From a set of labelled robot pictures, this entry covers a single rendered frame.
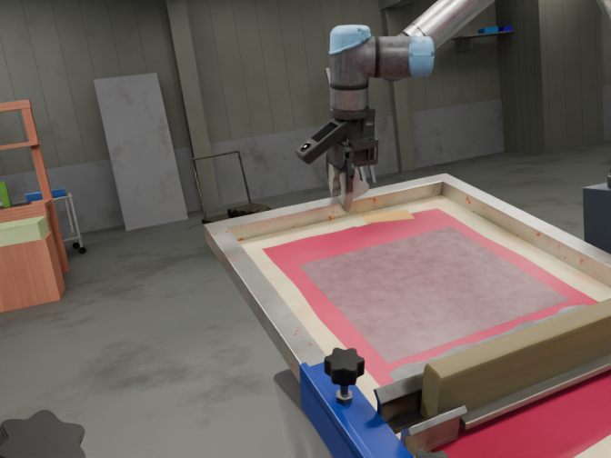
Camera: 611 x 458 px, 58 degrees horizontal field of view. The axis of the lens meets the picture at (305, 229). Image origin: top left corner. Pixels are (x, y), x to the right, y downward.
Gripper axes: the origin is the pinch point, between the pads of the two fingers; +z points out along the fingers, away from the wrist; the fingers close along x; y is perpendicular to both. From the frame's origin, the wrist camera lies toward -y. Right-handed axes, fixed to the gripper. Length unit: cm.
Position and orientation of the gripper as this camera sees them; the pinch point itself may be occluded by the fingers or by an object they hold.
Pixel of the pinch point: (338, 203)
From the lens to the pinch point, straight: 117.7
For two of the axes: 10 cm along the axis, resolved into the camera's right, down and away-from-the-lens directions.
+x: -4.2, -3.9, 8.2
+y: 9.1, -2.0, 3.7
